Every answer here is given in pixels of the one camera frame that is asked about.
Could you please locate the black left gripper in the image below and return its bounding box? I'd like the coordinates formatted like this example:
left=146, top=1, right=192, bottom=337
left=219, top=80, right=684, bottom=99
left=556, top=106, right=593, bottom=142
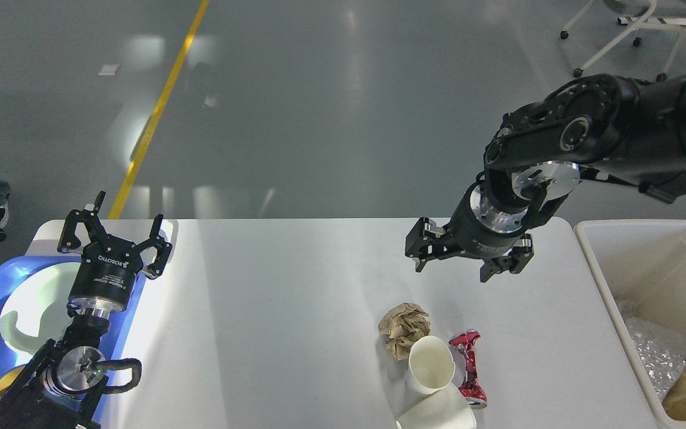
left=57, top=191, right=173, bottom=315

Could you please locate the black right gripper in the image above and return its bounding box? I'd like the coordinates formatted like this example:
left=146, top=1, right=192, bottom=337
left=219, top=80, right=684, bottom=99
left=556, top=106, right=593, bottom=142
left=404, top=182, right=535, bottom=283

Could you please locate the brown paper ball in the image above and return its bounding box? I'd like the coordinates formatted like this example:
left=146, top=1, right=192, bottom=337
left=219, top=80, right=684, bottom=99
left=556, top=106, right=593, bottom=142
left=378, top=303, right=431, bottom=361

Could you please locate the dark grey mug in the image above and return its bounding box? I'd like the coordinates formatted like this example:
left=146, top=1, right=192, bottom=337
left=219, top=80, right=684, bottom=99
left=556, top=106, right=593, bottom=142
left=0, top=364, right=26, bottom=399

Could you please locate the foil sheet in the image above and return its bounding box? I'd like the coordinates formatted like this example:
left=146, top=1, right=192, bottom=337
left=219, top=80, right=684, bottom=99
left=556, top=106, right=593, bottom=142
left=624, top=316, right=686, bottom=401

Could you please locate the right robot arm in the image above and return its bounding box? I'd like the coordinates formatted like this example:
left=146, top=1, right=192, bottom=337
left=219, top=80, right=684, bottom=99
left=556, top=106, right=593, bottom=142
left=404, top=74, right=686, bottom=282

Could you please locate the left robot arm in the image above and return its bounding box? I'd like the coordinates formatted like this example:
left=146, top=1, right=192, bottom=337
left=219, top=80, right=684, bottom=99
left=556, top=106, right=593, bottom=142
left=0, top=192, right=173, bottom=428

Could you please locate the floor outlet cover left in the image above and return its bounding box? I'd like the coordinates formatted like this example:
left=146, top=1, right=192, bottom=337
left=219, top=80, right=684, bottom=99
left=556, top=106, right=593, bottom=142
left=465, top=188, right=495, bottom=217

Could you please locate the floor outlet cover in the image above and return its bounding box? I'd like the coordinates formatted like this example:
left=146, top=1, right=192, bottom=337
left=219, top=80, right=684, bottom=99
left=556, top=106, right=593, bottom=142
left=489, top=192, right=529, bottom=214
left=465, top=188, right=495, bottom=217

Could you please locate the floor outlet cover right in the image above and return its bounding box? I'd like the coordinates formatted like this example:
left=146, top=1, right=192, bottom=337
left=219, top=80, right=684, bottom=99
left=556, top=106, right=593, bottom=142
left=489, top=192, right=529, bottom=214

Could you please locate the white paper cup upright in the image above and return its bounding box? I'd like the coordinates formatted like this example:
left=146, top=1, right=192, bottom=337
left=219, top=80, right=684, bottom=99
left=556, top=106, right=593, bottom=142
left=406, top=335, right=456, bottom=396

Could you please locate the crushed red soda can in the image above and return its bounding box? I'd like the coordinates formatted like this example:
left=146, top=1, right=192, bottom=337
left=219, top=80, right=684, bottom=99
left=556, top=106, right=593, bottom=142
left=447, top=329, right=488, bottom=409

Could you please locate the white paper cup lying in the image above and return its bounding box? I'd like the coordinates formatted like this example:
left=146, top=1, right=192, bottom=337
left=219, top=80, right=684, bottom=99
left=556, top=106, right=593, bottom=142
left=397, top=383, right=477, bottom=428

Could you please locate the beige waste bin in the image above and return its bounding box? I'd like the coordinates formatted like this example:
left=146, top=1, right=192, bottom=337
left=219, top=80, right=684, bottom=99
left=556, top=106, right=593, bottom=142
left=574, top=219, right=686, bottom=428

